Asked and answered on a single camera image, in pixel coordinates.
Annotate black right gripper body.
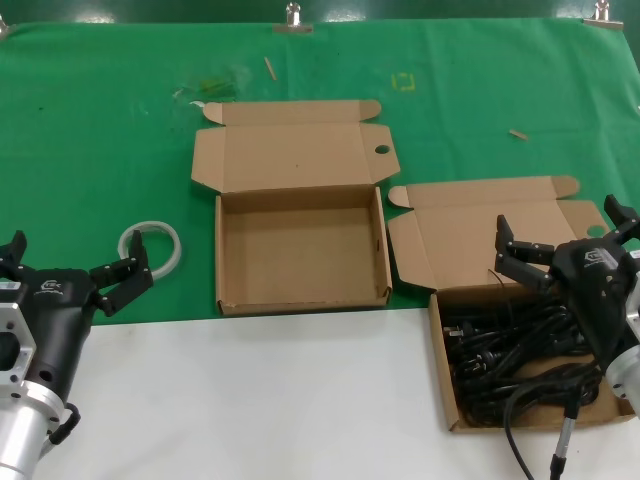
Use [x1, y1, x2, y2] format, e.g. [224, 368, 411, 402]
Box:
[548, 234, 640, 372]

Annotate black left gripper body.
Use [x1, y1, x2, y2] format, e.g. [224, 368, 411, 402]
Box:
[0, 267, 102, 402]

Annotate empty-type cardboard box with lid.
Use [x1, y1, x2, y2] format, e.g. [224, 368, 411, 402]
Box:
[189, 98, 401, 317]

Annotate clear plastic bag green bits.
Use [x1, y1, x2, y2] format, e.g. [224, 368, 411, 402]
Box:
[172, 64, 250, 101]

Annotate cardboard box holding cables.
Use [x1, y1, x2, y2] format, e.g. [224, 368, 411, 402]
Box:
[386, 174, 637, 434]

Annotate silver binder clip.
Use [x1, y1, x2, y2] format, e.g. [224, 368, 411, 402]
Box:
[272, 2, 315, 35]
[583, 0, 626, 30]

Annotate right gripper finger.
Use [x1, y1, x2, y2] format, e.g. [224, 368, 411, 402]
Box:
[493, 214, 556, 292]
[602, 193, 640, 247]

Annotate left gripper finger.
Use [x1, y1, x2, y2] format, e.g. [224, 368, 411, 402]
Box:
[89, 229, 155, 319]
[0, 229, 29, 280]

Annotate green table mat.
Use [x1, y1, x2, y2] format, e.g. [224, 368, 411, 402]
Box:
[0, 18, 640, 329]

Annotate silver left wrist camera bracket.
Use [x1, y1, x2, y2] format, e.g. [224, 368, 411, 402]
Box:
[0, 299, 38, 401]

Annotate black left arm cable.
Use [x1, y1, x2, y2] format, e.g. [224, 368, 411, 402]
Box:
[47, 402, 82, 447]

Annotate white tape roll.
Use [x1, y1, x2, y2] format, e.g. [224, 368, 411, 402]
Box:
[118, 219, 182, 282]

